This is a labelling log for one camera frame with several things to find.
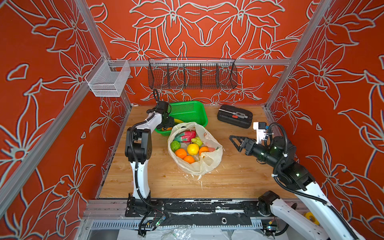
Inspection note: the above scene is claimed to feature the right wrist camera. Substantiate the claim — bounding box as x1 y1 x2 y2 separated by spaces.
253 122 268 144

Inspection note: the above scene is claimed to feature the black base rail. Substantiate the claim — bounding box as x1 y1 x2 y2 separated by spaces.
124 198 276 229

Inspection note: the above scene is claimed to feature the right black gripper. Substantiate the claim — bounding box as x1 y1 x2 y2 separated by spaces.
230 134 286 172

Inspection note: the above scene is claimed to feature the black tool case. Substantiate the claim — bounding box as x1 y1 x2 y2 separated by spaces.
217 105 253 129

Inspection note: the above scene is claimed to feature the black wire wall basket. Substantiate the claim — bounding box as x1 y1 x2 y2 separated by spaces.
148 57 238 90

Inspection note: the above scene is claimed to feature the crumpled clear plastic scrap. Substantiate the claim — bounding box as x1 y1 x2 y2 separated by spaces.
160 227 192 240

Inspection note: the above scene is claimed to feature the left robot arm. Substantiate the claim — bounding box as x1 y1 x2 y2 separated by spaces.
125 89 175 211

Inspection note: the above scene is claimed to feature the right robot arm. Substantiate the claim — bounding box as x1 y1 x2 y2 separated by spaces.
229 122 364 240

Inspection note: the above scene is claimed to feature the green plastic basket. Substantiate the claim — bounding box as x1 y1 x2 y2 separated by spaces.
153 101 208 136

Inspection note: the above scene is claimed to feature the orange toy tangerine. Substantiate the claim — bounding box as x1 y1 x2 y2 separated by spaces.
183 155 196 164

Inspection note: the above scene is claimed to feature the yellow toy lemon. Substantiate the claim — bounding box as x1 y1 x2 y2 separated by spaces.
187 143 200 156

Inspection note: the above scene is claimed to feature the translucent printed plastic bag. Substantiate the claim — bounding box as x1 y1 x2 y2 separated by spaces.
168 122 224 176

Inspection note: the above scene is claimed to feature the clear plastic wall bin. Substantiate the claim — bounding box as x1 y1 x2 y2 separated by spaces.
85 55 131 97

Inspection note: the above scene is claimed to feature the orange toy fruit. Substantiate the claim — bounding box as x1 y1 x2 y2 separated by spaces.
199 146 210 155

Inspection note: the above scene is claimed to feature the yellow tape roll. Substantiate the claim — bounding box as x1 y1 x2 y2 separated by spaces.
304 212 320 226

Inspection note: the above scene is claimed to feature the pink toy dragon fruit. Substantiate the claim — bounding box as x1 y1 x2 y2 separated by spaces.
174 130 196 143

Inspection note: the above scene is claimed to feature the green toy fruit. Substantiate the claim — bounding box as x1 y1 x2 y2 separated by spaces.
170 141 181 152

